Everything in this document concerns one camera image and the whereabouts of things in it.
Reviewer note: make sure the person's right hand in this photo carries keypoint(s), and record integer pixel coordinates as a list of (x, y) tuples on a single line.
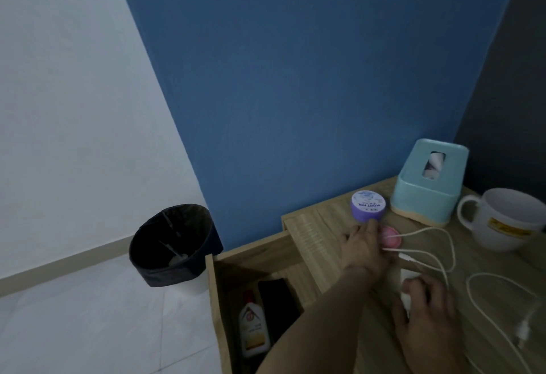
[(431, 335)]

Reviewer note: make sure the person's left hand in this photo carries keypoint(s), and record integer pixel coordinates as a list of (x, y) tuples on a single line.
[(364, 254)]

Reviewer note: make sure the pink round container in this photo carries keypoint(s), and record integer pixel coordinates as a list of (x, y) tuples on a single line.
[(391, 236)]

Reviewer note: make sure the purple round jar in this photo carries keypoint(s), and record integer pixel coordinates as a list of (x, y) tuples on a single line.
[(368, 207)]

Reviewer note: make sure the white charger adapter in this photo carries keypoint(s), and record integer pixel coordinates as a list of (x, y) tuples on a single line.
[(409, 275)]

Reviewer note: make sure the black phone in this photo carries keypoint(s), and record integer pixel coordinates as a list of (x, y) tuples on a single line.
[(279, 309)]

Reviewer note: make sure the wooden drawer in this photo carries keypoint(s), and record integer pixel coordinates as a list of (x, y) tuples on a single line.
[(256, 258)]

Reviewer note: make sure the white sunscreen bottle red cap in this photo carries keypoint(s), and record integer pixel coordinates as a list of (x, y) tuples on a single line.
[(254, 327)]

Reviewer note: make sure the person's left forearm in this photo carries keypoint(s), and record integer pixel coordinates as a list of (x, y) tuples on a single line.
[(320, 327)]

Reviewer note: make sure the teal tissue box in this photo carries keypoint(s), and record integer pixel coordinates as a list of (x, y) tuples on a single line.
[(426, 199)]

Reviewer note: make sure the white mug yellow label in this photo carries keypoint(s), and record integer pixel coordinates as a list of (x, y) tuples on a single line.
[(499, 224)]

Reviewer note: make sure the black trash bin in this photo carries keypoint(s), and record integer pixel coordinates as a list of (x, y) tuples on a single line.
[(170, 250)]

